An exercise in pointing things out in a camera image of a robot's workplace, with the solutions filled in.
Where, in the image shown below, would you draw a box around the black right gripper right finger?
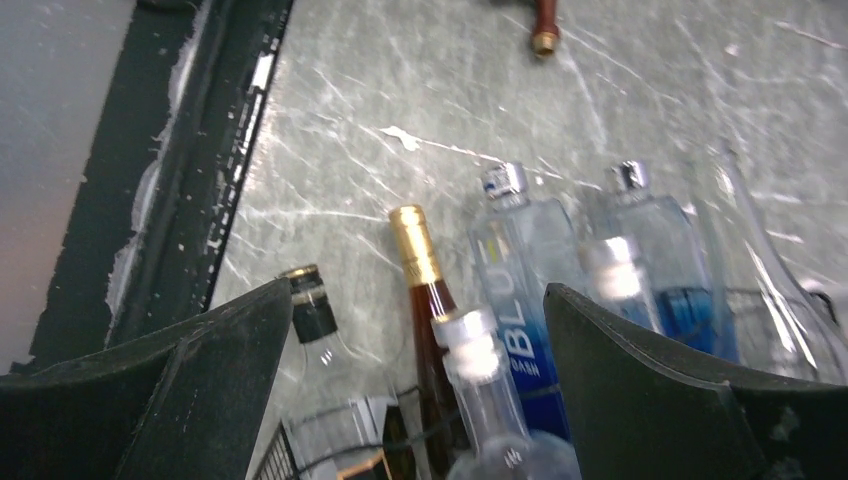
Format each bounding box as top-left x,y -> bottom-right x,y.
544,284 -> 847,479

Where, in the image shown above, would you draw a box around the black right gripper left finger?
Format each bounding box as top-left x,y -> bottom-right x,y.
1,278 -> 292,479

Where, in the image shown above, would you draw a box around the clear bottle dark label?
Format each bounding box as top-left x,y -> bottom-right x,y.
432,306 -> 582,479

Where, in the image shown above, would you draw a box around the clear blue bottle upper left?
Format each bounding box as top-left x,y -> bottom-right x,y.
590,160 -> 740,363

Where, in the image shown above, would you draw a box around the clear blue bottle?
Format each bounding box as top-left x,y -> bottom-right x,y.
590,160 -> 740,363
468,162 -> 587,439

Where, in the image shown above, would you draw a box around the clear flat black-capped bottle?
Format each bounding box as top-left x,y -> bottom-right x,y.
283,264 -> 418,479

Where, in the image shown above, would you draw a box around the brown gold-capped wine bottle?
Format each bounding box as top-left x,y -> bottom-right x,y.
388,204 -> 470,479

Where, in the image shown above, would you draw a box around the clear blue bottle lower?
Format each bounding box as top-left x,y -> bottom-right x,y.
468,162 -> 587,439

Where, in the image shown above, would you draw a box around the black wire wine rack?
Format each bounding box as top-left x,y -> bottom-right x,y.
251,284 -> 839,480

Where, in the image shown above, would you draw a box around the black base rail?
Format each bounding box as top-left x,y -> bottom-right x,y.
1,1 -> 292,374

